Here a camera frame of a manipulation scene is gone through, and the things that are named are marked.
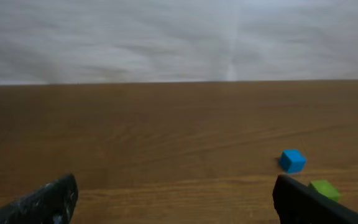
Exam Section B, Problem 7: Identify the green cube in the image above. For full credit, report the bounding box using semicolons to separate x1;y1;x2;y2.
308;179;341;203

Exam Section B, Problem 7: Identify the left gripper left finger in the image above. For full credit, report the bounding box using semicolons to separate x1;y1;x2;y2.
0;173;79;224

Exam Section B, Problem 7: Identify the blue cube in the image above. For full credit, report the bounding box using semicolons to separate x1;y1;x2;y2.
278;149;308;174

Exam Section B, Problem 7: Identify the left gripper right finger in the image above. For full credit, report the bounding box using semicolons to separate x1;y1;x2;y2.
272;174;358;224

